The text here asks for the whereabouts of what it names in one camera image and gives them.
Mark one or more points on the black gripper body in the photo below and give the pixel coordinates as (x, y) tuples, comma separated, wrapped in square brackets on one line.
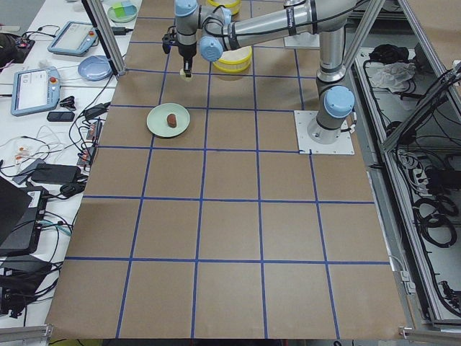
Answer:
[(187, 52)]

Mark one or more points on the white bun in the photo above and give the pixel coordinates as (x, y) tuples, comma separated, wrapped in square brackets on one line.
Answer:
[(186, 76)]

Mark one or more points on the brown bun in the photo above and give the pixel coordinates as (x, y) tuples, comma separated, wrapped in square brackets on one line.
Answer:
[(171, 120)]

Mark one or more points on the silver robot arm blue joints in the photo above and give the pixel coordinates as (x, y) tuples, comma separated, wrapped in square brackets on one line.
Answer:
[(210, 31)]

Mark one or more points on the yellow bamboo steamer basket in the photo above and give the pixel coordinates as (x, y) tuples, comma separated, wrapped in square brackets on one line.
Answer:
[(234, 61)]

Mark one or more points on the light green round plate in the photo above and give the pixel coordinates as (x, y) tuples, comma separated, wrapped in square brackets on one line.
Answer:
[(157, 124)]

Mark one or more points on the green plate with blocks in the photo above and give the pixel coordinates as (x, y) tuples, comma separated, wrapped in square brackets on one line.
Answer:
[(122, 11)]

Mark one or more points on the blue round plate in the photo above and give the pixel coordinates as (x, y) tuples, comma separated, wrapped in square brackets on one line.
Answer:
[(95, 68)]

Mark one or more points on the teach pendant upper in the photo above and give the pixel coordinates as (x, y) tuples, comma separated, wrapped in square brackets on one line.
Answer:
[(74, 39)]

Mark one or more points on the teach pendant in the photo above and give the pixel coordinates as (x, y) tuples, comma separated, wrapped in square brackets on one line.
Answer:
[(35, 90), (74, 39)]

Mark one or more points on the black phone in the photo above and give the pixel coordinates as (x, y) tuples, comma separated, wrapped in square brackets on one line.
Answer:
[(60, 116)]

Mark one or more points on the teach pendant lower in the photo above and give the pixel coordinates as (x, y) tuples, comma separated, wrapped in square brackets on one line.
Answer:
[(35, 90)]

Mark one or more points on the black power adapter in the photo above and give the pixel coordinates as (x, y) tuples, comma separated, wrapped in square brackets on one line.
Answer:
[(55, 173)]

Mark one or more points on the white crumpled cloth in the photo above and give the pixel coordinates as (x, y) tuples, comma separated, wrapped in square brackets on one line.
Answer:
[(395, 76)]

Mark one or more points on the black laptop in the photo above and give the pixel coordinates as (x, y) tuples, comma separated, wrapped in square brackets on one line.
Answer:
[(22, 209)]

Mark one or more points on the aluminium frame post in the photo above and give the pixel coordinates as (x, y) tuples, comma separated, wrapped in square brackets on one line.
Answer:
[(100, 22)]

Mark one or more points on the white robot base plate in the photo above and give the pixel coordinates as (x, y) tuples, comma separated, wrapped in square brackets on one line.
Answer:
[(313, 139)]

